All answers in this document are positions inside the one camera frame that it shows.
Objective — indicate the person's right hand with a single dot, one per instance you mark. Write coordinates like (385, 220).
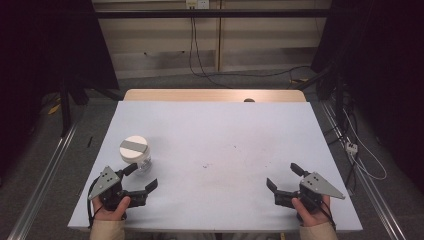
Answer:
(311, 215)

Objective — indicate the white wall outlet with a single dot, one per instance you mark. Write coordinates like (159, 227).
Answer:
(197, 4)

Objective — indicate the black curtain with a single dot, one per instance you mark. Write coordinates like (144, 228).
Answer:
(46, 43)
(383, 66)

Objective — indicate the dark table grommet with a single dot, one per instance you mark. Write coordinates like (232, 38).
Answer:
(249, 100)

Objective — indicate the metal floor rail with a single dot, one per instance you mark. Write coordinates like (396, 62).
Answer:
(363, 176)
(43, 180)

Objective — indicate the black horizontal bar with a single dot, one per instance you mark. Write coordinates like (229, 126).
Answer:
(213, 13)

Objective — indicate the person's left hand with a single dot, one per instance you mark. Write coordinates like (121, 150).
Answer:
(111, 213)

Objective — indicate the clear plastic jar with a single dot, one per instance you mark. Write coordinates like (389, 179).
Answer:
(145, 165)

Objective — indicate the white cylindrical cup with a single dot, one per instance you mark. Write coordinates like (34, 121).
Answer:
(133, 149)

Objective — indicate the wooden table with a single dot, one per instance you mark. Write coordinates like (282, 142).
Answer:
(200, 95)

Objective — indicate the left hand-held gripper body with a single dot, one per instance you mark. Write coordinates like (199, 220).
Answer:
(106, 180)

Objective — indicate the white power strip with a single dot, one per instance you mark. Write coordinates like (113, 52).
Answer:
(351, 147)

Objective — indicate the black metal stand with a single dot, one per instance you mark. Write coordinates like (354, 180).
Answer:
(338, 100)
(65, 110)

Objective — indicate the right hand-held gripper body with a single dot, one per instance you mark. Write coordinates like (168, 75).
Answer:
(320, 186)

